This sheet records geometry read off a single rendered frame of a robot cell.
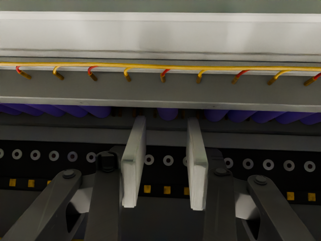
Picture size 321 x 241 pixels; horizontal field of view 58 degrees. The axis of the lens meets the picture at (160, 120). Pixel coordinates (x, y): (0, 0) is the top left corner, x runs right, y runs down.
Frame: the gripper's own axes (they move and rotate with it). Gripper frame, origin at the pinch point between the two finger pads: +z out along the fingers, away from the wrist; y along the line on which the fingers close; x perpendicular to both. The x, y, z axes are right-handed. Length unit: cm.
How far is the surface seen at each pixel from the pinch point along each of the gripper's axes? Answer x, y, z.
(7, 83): 4.4, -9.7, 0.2
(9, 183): -8.6, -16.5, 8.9
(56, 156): -6.0, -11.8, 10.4
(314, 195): -8.1, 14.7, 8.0
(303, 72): 5.6, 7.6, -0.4
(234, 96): 4.2, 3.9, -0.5
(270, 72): 5.6, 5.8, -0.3
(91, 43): 7.1, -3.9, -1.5
